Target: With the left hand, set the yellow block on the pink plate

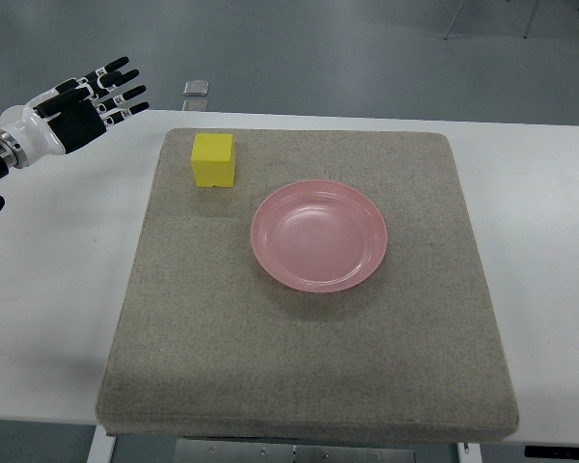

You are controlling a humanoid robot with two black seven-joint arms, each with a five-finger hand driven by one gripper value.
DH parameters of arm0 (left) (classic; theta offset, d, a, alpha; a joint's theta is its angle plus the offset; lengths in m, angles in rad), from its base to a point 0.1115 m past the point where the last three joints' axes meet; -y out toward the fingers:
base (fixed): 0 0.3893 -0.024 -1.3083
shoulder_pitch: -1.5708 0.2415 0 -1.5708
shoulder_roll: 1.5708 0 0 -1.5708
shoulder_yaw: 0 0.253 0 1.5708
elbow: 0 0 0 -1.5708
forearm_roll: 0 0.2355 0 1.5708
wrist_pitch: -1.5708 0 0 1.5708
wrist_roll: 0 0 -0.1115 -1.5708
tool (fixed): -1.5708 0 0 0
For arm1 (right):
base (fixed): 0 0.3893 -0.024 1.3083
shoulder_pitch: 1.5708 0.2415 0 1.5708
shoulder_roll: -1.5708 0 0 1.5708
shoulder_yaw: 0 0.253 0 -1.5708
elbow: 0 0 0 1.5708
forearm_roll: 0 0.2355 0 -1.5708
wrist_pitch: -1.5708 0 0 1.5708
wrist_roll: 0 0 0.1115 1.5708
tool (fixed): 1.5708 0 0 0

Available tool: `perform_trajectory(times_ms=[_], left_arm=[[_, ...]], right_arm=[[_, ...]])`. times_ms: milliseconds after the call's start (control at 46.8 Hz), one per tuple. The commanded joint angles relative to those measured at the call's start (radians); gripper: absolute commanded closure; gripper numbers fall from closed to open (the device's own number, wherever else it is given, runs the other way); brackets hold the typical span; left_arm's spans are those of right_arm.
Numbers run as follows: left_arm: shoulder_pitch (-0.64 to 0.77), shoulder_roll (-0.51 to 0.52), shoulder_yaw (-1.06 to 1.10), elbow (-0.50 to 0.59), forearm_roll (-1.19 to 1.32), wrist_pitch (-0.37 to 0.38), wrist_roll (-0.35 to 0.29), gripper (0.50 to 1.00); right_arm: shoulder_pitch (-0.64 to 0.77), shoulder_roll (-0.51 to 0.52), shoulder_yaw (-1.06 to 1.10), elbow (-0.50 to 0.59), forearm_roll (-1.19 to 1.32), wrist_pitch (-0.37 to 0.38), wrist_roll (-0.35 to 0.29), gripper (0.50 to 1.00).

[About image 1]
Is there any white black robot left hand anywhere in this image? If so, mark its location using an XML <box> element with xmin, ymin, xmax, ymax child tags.
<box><xmin>0</xmin><ymin>57</ymin><xmax>149</xmax><ymax>169</ymax></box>

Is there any yellow foam block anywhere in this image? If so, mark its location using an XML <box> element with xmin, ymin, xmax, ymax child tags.
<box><xmin>191</xmin><ymin>133</ymin><xmax>235</xmax><ymax>188</ymax></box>

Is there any pink plate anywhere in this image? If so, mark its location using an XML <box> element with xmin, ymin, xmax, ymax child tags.
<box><xmin>250</xmin><ymin>180</ymin><xmax>388</xmax><ymax>293</ymax></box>

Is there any upper metal floor socket cover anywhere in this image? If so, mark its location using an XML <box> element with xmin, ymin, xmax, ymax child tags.
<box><xmin>182</xmin><ymin>80</ymin><xmax>209</xmax><ymax>96</ymax></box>

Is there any metal floor socket cover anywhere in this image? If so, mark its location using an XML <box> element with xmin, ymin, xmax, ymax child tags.
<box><xmin>181</xmin><ymin>98</ymin><xmax>208</xmax><ymax>112</ymax></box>
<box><xmin>182</xmin><ymin>80</ymin><xmax>209</xmax><ymax>96</ymax></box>

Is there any lower metal floor socket cover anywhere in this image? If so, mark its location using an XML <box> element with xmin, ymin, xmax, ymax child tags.
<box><xmin>181</xmin><ymin>98</ymin><xmax>208</xmax><ymax>112</ymax></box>

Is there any beige fabric mat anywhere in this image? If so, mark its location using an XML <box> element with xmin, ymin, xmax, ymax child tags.
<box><xmin>93</xmin><ymin>127</ymin><xmax>520</xmax><ymax>444</ymax></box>

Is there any black table control panel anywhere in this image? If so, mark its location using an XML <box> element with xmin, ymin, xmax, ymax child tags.
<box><xmin>524</xmin><ymin>446</ymin><xmax>579</xmax><ymax>460</ymax></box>

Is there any white table frame left leg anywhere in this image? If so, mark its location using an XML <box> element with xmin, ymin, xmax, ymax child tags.
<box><xmin>86</xmin><ymin>425</ymin><xmax>117</xmax><ymax>463</ymax></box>

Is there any white table frame leg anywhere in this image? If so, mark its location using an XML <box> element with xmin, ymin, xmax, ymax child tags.
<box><xmin>457</xmin><ymin>443</ymin><xmax>483</xmax><ymax>463</ymax></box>
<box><xmin>86</xmin><ymin>425</ymin><xmax>117</xmax><ymax>463</ymax></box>

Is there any grey metal base plate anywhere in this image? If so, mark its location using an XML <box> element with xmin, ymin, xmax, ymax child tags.
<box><xmin>173</xmin><ymin>439</ymin><xmax>416</xmax><ymax>463</ymax></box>

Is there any white table frame right leg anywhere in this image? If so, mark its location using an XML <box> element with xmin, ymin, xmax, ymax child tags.
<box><xmin>457</xmin><ymin>443</ymin><xmax>483</xmax><ymax>463</ymax></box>

